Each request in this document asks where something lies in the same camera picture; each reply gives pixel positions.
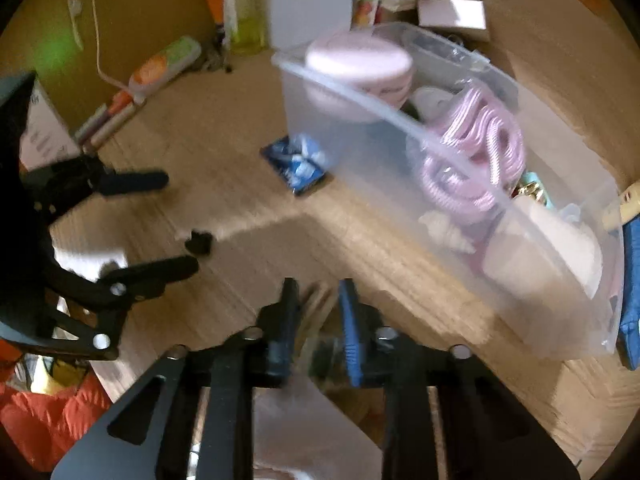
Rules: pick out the orange cloth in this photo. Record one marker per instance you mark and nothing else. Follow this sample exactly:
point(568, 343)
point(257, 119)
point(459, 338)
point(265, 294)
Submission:
point(50, 425)

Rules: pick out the small white box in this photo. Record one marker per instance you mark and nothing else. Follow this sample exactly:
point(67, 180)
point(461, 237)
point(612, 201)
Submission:
point(450, 17)

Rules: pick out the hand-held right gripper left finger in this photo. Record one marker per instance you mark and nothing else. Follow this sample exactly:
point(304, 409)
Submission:
point(285, 340)

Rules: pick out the small black cap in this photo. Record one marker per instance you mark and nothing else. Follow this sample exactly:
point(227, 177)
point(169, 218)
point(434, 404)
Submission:
point(199, 242)

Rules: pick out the white tube pen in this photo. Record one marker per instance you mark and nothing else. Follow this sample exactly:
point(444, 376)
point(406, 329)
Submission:
point(112, 127)

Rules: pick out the wooden desktop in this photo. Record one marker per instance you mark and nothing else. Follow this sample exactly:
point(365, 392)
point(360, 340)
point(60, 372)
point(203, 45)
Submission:
point(225, 125)

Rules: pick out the blue foil packet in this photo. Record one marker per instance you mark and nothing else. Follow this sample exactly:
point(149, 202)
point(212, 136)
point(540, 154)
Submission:
point(297, 165)

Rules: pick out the orange marker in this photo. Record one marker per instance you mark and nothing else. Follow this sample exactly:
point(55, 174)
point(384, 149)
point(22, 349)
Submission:
point(120, 102)

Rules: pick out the pink round case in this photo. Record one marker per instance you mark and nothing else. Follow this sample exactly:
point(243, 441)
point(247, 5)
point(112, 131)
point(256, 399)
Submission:
point(357, 60)

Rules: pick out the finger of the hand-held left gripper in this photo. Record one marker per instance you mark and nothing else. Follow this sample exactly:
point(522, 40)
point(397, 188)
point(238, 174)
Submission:
point(160, 272)
point(135, 181)

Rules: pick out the white printed paper card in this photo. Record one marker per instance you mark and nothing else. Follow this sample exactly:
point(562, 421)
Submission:
point(47, 130)

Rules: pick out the fruit print box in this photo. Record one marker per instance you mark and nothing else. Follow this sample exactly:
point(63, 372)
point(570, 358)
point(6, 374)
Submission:
point(366, 5)

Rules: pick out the green orange wipes pack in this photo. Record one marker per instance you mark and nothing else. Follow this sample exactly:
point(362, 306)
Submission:
point(162, 65)

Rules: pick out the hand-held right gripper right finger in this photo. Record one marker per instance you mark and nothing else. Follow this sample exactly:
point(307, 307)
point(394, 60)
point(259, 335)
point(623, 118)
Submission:
point(352, 345)

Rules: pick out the white cylindrical container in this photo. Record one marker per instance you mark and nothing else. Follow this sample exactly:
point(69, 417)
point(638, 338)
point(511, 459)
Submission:
point(540, 250)

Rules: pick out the yellow spray bottle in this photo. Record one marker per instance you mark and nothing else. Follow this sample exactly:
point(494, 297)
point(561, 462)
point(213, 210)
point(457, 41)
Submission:
point(250, 25)

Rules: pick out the frosted round plastic container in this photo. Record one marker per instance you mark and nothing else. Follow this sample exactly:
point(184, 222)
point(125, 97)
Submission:
point(430, 102)

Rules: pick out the small teal trinket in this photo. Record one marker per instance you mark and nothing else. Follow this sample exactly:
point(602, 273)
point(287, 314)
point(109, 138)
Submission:
point(535, 190)

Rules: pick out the clear plastic bin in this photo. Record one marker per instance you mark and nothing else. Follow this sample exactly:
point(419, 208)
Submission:
point(380, 160)

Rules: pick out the yellow fabric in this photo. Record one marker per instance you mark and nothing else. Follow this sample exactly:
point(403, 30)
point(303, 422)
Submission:
point(60, 377)

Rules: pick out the small clear plastic container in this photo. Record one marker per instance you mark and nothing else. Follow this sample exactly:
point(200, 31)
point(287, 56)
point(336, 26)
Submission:
point(440, 50)

